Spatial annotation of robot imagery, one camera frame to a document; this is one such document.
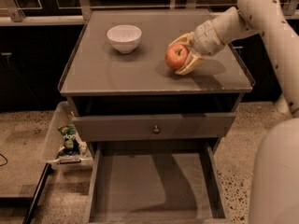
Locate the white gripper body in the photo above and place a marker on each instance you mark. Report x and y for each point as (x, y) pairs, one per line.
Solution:
(204, 38)

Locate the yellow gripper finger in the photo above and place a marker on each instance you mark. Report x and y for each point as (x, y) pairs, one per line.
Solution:
(193, 61)
(185, 40)

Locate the red apple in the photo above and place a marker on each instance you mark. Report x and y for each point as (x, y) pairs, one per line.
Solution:
(176, 56)

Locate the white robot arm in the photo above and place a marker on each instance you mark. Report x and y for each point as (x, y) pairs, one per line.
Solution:
(274, 196)

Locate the grey top drawer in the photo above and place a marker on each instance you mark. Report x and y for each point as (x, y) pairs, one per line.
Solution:
(139, 127)

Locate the round metal drawer knob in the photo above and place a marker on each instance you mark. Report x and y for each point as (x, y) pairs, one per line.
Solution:
(156, 129)

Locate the grey wooden drawer cabinet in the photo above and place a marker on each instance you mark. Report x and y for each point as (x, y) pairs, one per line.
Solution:
(100, 81)

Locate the open grey middle drawer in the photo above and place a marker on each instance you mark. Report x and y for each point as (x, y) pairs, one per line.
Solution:
(159, 182)

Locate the white ceramic bowl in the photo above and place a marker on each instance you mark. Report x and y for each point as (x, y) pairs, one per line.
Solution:
(124, 38)

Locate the green snack bag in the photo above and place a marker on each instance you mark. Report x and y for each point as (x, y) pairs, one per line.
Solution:
(70, 145)

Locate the clear plastic storage bin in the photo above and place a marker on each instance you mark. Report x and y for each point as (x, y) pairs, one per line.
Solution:
(63, 116)

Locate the metal window railing frame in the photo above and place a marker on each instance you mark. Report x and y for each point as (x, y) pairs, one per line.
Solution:
(51, 12)

